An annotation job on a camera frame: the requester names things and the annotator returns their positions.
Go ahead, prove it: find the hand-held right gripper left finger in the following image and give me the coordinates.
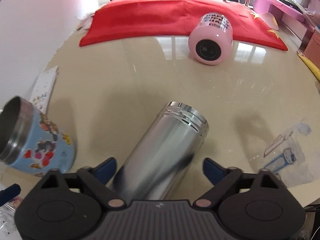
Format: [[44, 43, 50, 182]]
[[40, 157, 127, 209]]

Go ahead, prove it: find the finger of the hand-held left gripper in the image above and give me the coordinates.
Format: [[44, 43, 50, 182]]
[[0, 184, 21, 202]]

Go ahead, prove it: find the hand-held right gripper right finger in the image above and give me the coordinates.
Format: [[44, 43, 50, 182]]
[[194, 157, 282, 208]]

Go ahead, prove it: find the silver stainless steel cup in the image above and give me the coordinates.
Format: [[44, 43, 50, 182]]
[[109, 101, 209, 202]]

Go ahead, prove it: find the blue cartoon sticker cup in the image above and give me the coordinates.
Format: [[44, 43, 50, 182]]
[[0, 95, 75, 178]]

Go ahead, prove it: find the pink cup with black lid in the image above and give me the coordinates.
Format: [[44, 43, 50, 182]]
[[188, 12, 233, 66]]

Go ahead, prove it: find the clear plastic bag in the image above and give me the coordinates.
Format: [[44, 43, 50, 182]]
[[0, 200, 23, 240]]

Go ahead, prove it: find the clear cartoon print plastic sheet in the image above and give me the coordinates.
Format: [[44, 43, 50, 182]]
[[260, 122, 318, 188]]

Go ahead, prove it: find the white cartoon sticker sheet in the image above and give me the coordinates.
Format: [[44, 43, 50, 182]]
[[30, 66, 59, 113]]

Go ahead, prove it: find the yellow plastic object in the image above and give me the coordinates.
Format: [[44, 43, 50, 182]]
[[297, 51, 320, 83]]

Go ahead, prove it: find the white crumpled paper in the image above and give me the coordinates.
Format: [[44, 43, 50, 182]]
[[77, 14, 95, 30]]

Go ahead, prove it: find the red flag cloth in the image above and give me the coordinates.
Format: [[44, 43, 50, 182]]
[[79, 0, 288, 52]]

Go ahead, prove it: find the orange pink drawer cabinet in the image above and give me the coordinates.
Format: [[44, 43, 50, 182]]
[[303, 27, 320, 69]]

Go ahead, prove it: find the pink plastic seat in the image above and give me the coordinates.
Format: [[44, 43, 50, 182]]
[[256, 12, 280, 30]]

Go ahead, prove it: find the pink desk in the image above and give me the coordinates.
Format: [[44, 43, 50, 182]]
[[254, 0, 316, 32]]

